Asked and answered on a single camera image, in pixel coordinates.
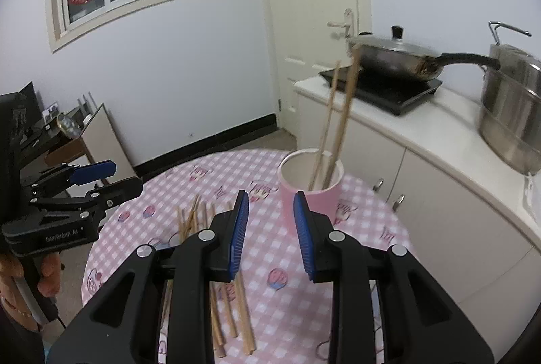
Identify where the glass pan lid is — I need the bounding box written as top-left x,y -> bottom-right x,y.
349,25 -> 438,57

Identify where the silver door handle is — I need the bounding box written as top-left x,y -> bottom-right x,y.
327,8 -> 355,39

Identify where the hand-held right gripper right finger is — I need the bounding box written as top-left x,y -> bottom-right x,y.
293,191 -> 494,364

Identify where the wooden chopstick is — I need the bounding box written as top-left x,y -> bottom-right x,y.
310,60 -> 341,191
322,44 -> 362,189

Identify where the small wooden side table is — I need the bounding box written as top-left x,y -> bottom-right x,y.
44,127 -> 98,174

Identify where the cream panel door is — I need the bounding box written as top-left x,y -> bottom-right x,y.
258,0 -> 373,137

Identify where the bunch of wooden chopsticks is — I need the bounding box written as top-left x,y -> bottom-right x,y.
161,195 -> 256,360

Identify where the white counter cabinet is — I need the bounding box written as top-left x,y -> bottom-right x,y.
293,74 -> 541,331

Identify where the pink checkered tablecloth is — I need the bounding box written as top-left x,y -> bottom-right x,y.
81,148 -> 413,364

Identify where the person's left hand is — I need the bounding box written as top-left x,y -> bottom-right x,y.
0,252 -> 63,331

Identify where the black induction cooktop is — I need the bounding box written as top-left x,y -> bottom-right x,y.
318,66 -> 444,116

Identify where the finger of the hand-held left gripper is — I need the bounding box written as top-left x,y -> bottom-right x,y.
29,177 -> 145,239
25,160 -> 118,196

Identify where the stainless steel steamer pot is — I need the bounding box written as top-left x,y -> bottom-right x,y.
477,21 -> 541,175

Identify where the person's left forearm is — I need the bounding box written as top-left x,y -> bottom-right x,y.
0,305 -> 45,364

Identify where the leaning wooden board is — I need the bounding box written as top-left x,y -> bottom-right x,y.
80,103 -> 138,183

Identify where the pink cup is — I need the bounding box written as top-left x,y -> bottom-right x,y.
278,148 -> 344,238

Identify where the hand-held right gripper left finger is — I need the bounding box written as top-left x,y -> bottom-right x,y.
48,190 -> 250,364

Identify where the steel frying pan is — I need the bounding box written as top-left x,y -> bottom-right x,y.
347,39 -> 501,82

